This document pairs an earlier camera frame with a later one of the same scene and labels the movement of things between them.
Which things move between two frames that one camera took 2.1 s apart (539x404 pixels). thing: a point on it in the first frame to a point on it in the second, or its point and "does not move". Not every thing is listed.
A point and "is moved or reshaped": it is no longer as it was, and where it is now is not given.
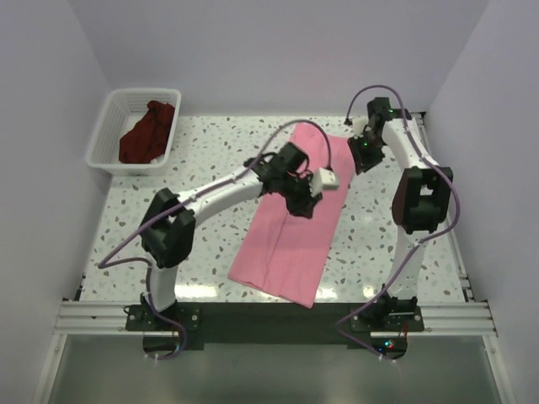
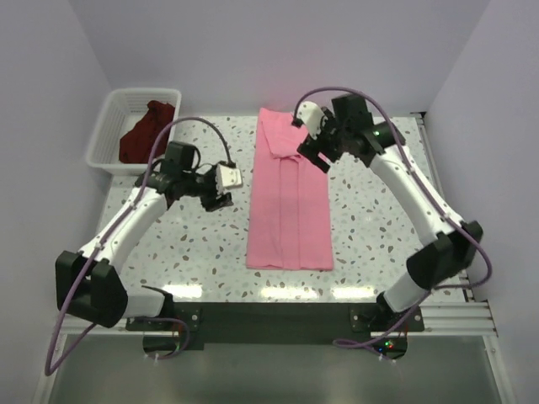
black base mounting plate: (168, 329) does not move
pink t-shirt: (282, 253) is moved or reshaped
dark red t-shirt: (146, 140) does not move
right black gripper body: (366, 150) to (329, 142)
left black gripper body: (297, 196) to (205, 188)
